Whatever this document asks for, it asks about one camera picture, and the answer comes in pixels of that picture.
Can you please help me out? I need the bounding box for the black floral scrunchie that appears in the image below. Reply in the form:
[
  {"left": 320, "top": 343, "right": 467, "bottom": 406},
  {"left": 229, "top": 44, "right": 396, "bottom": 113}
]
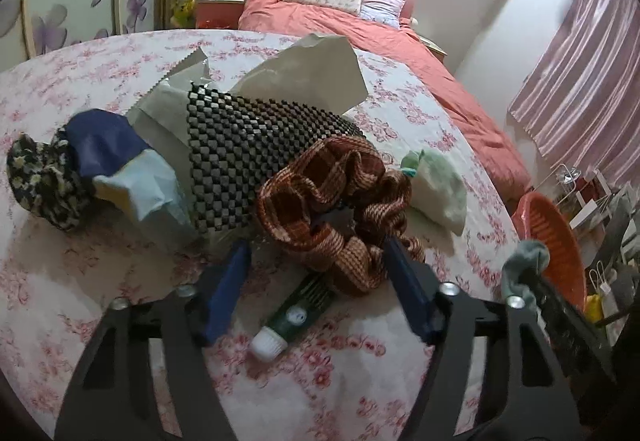
[{"left": 6, "top": 131, "right": 96, "bottom": 232}]

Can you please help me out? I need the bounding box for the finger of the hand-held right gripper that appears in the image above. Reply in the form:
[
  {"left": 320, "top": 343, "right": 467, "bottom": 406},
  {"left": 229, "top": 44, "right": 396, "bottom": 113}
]
[{"left": 520, "top": 266, "right": 618, "bottom": 389}]

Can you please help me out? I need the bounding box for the floral tablecloth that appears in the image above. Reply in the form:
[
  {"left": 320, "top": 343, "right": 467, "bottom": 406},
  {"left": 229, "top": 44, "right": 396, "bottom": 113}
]
[{"left": 0, "top": 28, "right": 523, "bottom": 441}]

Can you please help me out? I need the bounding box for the grey sock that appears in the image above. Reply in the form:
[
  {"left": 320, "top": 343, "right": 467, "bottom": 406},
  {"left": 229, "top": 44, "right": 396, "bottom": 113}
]
[{"left": 501, "top": 241, "right": 551, "bottom": 309}]

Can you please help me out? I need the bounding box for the pink curtain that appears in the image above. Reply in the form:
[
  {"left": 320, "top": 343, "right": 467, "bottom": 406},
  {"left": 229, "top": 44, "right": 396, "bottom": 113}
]
[{"left": 507, "top": 0, "right": 640, "bottom": 184}]

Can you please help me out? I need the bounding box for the red nightstand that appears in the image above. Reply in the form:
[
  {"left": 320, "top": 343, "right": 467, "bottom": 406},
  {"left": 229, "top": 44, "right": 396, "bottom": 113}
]
[{"left": 195, "top": 0, "right": 248, "bottom": 29}]

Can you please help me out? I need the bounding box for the striped purple pillow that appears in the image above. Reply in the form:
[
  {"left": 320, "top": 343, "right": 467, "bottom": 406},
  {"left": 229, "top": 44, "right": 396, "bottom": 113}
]
[{"left": 360, "top": 0, "right": 407, "bottom": 28}]

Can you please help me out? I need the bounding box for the yellow bag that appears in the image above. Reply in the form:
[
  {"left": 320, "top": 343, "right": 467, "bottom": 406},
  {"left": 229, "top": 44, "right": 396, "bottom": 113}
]
[{"left": 584, "top": 293, "right": 607, "bottom": 323}]

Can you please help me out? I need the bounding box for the bed with coral duvet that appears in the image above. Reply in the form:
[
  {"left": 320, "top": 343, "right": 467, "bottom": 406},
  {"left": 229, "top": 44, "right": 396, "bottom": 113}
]
[{"left": 239, "top": 0, "right": 533, "bottom": 202}]

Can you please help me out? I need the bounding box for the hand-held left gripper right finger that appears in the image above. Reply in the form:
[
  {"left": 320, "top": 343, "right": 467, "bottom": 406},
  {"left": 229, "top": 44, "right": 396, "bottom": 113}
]
[{"left": 382, "top": 235, "right": 583, "bottom": 441}]

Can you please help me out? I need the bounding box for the white wire rack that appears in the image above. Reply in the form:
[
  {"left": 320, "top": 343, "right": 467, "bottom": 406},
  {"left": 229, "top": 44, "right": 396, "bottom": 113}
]
[{"left": 552, "top": 163, "right": 618, "bottom": 224}]

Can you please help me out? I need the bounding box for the pale green cloth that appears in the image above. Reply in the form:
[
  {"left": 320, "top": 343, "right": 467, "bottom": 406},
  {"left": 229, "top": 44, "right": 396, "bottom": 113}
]
[{"left": 400, "top": 150, "right": 467, "bottom": 236}]

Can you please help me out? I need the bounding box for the brown plaid scrunchie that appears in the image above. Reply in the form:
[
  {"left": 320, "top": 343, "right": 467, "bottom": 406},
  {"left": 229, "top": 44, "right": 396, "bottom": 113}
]
[{"left": 256, "top": 137, "right": 426, "bottom": 298}]

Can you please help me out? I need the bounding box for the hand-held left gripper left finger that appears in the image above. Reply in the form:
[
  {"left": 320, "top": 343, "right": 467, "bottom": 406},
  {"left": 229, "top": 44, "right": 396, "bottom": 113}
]
[{"left": 54, "top": 241, "right": 253, "bottom": 441}]

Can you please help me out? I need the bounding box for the yellow green plush toy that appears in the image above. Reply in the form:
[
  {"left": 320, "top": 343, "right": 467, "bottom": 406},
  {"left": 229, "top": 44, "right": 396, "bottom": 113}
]
[{"left": 171, "top": 0, "right": 197, "bottom": 26}]

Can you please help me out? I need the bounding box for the blue and white packet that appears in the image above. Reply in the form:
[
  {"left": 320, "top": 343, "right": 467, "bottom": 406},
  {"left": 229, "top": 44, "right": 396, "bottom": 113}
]
[{"left": 65, "top": 110, "right": 198, "bottom": 242}]

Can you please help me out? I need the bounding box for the wooden nightstand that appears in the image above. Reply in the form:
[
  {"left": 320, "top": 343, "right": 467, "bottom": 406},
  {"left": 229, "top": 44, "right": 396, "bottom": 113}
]
[{"left": 417, "top": 33, "right": 448, "bottom": 66}]

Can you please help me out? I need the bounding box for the orange plastic basket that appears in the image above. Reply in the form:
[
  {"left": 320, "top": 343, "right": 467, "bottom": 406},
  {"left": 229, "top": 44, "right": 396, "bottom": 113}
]
[{"left": 512, "top": 193, "right": 586, "bottom": 312}]

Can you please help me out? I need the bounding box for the green tube with white cap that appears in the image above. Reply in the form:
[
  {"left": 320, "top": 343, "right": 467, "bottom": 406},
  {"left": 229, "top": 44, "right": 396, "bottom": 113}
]
[{"left": 250, "top": 273, "right": 336, "bottom": 362}]

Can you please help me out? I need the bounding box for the white paper bag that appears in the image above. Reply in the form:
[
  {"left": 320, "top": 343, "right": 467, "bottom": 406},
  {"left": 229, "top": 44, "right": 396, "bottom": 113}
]
[{"left": 590, "top": 266, "right": 622, "bottom": 318}]

